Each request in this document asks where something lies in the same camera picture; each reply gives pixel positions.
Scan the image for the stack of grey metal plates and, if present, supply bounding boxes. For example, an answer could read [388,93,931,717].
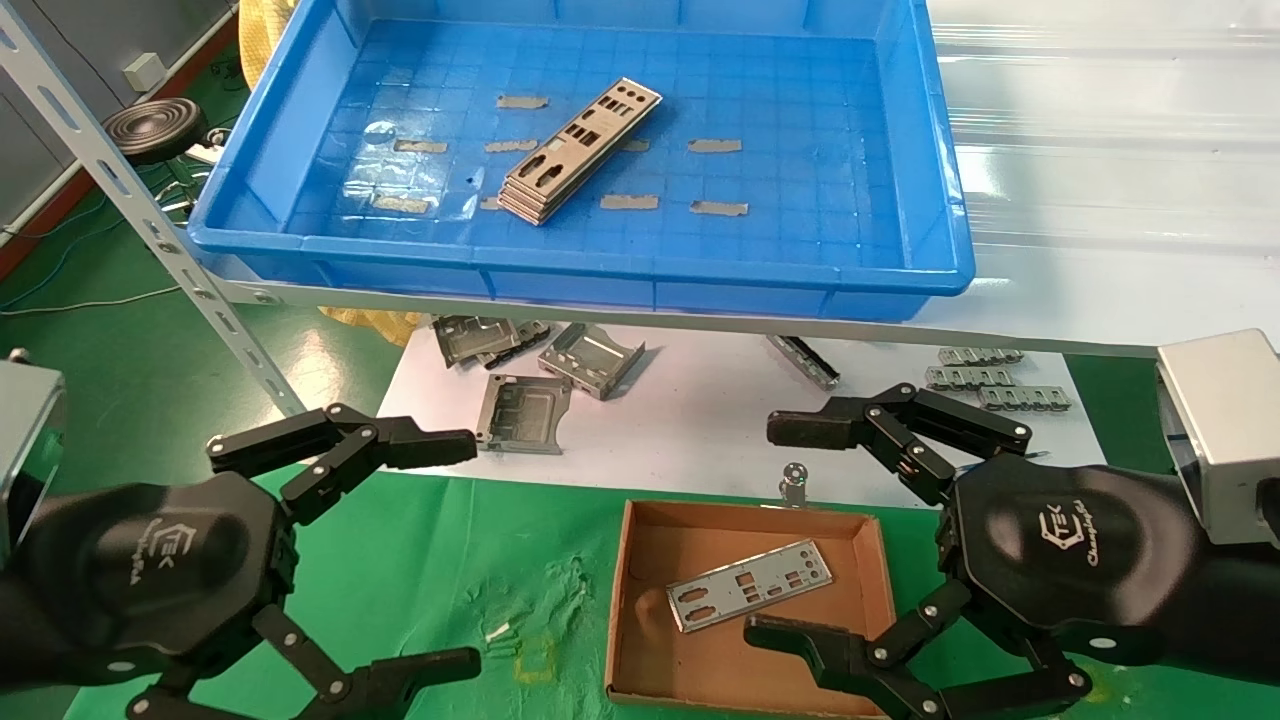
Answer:
[497,112,656,225]

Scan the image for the grey bent metal bracket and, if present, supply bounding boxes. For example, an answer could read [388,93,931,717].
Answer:
[432,315,523,369]

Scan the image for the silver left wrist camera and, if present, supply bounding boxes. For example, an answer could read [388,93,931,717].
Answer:
[0,350,66,561]

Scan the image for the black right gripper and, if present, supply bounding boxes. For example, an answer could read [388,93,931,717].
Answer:
[743,383,1280,720]

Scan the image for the grey metal shelf beam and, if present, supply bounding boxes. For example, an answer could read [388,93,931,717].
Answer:
[195,255,1171,359]

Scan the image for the long perforated metal rail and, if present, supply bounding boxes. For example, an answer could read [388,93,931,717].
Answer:
[765,335,841,392]

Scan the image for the blue plastic tray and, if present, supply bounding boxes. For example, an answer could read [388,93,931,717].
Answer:
[187,0,977,323]

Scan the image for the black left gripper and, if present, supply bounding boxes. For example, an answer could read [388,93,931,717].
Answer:
[0,403,483,720]

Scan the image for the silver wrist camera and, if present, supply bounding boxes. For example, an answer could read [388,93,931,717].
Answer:
[0,350,66,561]
[1155,328,1280,548]

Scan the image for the white paper sheet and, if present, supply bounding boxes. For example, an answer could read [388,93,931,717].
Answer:
[358,322,1109,511]

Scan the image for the perforated grey shelf post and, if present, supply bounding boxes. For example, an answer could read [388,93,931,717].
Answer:
[0,3,306,419]

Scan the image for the flat grey metal plate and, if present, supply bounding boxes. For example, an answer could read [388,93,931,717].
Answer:
[474,373,574,456]

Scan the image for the grey metal tray bracket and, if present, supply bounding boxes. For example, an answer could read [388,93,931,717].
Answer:
[537,322,647,402]

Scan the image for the silver I/O shield plate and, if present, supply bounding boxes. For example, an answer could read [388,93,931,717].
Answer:
[503,95,661,211]
[500,105,659,218]
[665,538,835,635]
[507,77,664,203]

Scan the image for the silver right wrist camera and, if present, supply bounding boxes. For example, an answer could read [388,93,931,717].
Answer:
[1155,328,1280,548]

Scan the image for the brown cardboard box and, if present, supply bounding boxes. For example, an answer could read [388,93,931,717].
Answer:
[605,498,909,719]

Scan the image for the black round stool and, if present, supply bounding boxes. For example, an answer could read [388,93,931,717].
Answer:
[102,97,209,167]

